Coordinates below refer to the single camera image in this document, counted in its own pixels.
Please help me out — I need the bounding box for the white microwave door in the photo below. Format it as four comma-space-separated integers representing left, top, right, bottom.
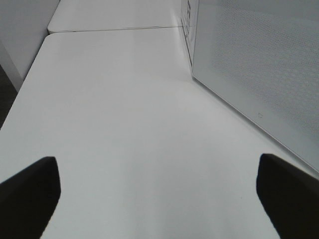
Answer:
192, 0, 319, 169

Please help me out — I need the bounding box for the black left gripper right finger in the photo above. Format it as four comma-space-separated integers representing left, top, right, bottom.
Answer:
256, 154, 319, 239

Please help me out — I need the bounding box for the white microwave oven body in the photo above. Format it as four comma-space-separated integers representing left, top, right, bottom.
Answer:
180, 0, 199, 65

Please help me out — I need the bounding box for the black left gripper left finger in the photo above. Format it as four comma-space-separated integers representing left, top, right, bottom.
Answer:
0, 156, 61, 239

